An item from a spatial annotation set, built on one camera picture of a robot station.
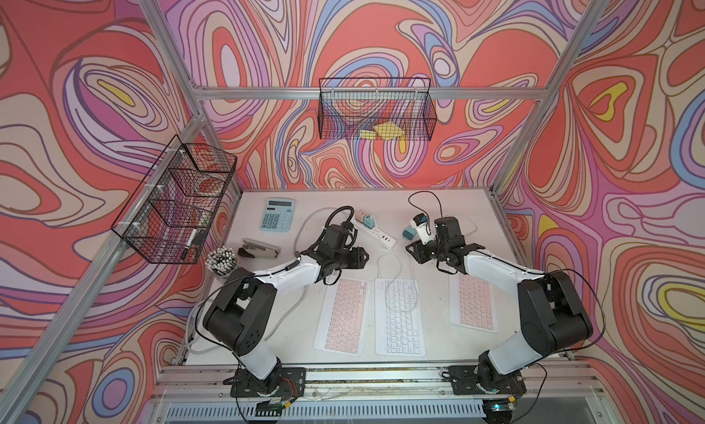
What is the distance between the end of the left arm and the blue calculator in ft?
1.16

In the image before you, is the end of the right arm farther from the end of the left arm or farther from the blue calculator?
the blue calculator

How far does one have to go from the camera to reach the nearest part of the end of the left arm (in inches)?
26.7

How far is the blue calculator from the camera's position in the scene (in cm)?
109
